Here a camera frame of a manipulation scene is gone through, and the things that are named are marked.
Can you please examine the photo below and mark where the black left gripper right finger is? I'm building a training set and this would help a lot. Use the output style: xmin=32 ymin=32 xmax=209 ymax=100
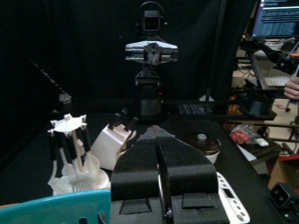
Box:
xmin=155 ymin=136 xmax=231 ymax=224

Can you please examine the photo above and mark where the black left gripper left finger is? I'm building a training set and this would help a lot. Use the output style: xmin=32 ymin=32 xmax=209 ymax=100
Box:
xmin=110 ymin=136 xmax=162 ymax=224

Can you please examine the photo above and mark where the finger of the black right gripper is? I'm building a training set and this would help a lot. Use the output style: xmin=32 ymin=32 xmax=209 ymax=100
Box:
xmin=145 ymin=43 xmax=155 ymax=66
xmin=154 ymin=43 xmax=165 ymax=66

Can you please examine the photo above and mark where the white knife block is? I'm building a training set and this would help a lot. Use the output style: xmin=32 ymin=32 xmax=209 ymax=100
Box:
xmin=90 ymin=122 xmax=133 ymax=171

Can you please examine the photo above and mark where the person's hand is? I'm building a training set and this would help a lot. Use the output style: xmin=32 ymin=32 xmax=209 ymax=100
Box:
xmin=283 ymin=74 xmax=299 ymax=101

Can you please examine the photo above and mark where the small pot with glass lid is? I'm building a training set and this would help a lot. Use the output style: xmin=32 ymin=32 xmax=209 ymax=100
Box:
xmin=182 ymin=131 xmax=225 ymax=165

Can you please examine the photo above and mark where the white kitchen scale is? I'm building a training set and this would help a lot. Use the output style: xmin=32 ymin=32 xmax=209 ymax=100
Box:
xmin=215 ymin=171 xmax=251 ymax=224

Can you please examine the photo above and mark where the clear bag with red items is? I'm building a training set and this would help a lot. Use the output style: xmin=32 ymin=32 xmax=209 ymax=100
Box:
xmin=229 ymin=122 xmax=259 ymax=144

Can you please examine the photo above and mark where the small white object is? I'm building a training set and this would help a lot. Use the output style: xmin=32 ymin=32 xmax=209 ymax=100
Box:
xmin=254 ymin=137 xmax=271 ymax=147

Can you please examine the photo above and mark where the teal plastic basket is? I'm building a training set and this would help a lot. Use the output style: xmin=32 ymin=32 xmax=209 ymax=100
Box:
xmin=0 ymin=188 xmax=113 ymax=224

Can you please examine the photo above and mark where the brown cardboard box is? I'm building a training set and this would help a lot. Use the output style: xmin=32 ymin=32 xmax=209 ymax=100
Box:
xmin=267 ymin=159 xmax=299 ymax=189

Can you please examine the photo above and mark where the red box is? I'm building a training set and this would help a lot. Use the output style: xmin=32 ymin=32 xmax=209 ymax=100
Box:
xmin=277 ymin=153 xmax=299 ymax=165

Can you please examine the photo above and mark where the white keyboard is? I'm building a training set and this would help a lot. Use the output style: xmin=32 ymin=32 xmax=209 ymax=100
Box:
xmin=263 ymin=75 xmax=293 ymax=88

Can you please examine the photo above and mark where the computer monitor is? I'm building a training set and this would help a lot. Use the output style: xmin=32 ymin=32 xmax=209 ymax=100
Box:
xmin=251 ymin=0 xmax=299 ymax=39

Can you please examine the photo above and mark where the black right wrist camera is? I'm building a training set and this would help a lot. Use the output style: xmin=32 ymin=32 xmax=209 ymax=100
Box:
xmin=141 ymin=9 xmax=165 ymax=32

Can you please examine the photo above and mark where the black frame pole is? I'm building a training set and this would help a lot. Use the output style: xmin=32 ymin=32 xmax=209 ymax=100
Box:
xmin=205 ymin=0 xmax=230 ymax=102

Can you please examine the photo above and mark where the black-handled hanging utensil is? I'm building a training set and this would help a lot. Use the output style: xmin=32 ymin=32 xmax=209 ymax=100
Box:
xmin=48 ymin=132 xmax=59 ymax=161
xmin=56 ymin=135 xmax=67 ymax=179
xmin=79 ymin=127 xmax=93 ymax=153
xmin=67 ymin=134 xmax=79 ymax=161

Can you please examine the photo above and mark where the black-handled knife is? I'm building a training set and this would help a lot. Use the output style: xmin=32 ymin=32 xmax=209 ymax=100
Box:
xmin=109 ymin=114 xmax=125 ymax=130
xmin=123 ymin=116 xmax=141 ymax=131

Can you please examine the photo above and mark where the grey frame bracket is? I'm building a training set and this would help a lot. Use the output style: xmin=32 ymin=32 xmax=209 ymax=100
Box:
xmin=199 ymin=94 xmax=217 ymax=103
xmin=58 ymin=92 xmax=74 ymax=105

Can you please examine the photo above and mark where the thin white cord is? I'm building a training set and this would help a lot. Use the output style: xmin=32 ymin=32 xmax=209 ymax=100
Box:
xmin=32 ymin=61 xmax=69 ymax=95

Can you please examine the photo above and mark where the black camera box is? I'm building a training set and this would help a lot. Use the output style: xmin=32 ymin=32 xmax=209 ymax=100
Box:
xmin=269 ymin=181 xmax=299 ymax=218

